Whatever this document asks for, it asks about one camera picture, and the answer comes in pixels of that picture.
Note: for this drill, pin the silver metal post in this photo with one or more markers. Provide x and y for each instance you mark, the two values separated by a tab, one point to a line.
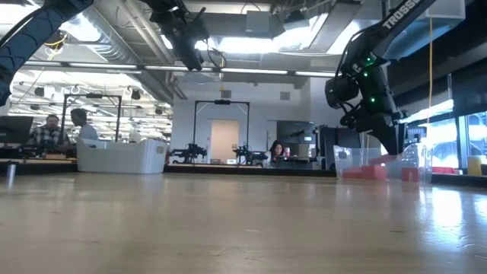
10	175

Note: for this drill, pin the clear plastic bin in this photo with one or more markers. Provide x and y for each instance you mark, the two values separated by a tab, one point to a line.
344	156

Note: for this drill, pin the red flat object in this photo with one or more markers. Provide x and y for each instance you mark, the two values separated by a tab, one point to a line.
445	170

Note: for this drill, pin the black background robot arm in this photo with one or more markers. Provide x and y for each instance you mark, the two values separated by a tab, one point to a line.
190	152
247	154

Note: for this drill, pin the black equipment rack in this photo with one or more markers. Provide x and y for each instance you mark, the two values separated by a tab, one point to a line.
416	137

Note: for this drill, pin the yellow cylinder container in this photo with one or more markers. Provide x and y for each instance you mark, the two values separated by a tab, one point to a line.
474	163

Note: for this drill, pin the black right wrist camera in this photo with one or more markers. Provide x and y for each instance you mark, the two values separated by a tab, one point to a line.
350	120

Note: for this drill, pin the person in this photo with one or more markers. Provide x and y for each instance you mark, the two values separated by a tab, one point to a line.
277	150
47	133
84	125

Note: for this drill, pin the black monitor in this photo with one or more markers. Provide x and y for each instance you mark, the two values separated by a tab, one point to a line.
15	129

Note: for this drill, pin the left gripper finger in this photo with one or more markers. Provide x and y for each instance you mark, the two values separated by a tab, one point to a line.
192	53

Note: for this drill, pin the long red wooden block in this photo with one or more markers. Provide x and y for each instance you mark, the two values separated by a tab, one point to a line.
374	173

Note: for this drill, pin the door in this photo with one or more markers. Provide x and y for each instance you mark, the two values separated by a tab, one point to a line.
224	141

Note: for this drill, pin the long ceiling light fixture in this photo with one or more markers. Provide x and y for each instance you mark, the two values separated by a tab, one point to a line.
102	65

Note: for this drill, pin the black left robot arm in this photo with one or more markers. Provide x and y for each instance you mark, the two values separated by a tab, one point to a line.
23	42

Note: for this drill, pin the black metal table frame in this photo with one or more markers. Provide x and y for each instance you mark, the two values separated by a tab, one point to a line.
209	170

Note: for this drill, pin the dark shelf unit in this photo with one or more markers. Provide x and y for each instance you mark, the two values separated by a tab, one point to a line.
296	137

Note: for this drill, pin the silver air duct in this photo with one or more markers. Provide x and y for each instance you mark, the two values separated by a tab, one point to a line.
114	38

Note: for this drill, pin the grey wall vent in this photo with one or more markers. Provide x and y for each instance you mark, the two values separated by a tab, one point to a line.
285	95
226	94

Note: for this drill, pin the black cabinet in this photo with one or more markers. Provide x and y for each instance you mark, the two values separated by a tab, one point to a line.
327	141

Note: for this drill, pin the black gantry frame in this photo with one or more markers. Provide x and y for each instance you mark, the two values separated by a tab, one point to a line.
91	96
222	102

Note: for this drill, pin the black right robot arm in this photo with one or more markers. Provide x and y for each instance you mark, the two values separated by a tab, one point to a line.
376	87

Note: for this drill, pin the white plastic bin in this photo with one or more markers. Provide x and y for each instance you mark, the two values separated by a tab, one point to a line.
121	156

